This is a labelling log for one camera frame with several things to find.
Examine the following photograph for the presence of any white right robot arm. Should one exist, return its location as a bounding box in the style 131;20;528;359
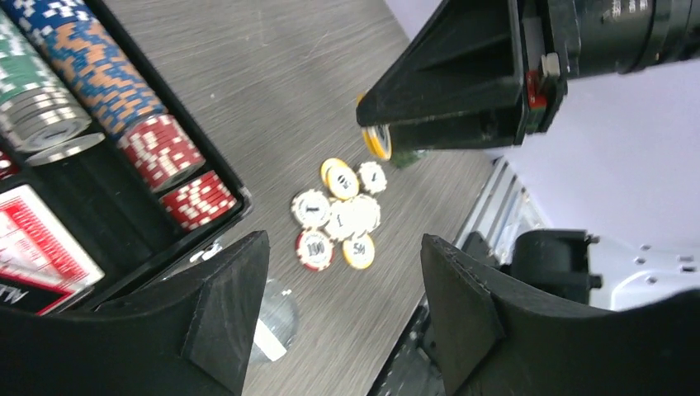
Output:
356;1;699;311

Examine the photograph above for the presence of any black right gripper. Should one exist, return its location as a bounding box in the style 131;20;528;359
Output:
356;0;699;152

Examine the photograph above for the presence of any triangular all in button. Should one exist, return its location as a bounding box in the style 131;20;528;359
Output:
1;278;90;315

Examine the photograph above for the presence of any pile of loose poker chips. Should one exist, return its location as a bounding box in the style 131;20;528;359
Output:
311;158;388;266

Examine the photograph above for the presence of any blue orange chip stack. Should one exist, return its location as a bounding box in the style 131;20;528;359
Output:
1;0;168;136

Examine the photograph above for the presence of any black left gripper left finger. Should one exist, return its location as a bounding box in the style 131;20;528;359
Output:
1;231;270;395

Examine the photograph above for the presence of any lower red chip stack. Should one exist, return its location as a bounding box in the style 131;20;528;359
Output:
160;171;237;231

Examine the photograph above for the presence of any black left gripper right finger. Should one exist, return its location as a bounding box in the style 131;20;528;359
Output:
420;234;699;395

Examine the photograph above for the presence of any red 100 chip on table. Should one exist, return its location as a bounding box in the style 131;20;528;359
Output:
295;229;334;271

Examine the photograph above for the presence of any white 1 chip on table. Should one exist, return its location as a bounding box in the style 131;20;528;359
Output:
291;189;331;229

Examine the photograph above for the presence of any red backed card deck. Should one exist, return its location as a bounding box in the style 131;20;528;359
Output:
1;185;105;286

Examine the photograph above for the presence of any white 1 chip in case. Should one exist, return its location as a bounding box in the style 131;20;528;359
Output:
26;133;106;167

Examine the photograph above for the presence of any black aluminium poker case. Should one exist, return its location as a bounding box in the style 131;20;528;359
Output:
1;1;250;316

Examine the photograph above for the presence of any yellow chip on table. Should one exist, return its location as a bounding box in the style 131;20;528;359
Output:
342;234;376;270

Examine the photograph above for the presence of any red chip stack right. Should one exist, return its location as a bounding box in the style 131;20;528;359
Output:
117;114;206;192

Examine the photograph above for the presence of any red chip stack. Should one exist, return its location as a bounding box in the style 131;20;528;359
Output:
160;171;237;231
117;114;206;192

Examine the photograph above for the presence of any yellow chip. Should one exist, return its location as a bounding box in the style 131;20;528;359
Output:
361;125;393;161
342;234;376;270

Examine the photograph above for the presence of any clear acrylic dealer disc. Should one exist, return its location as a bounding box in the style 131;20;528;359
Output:
248;278;300;365

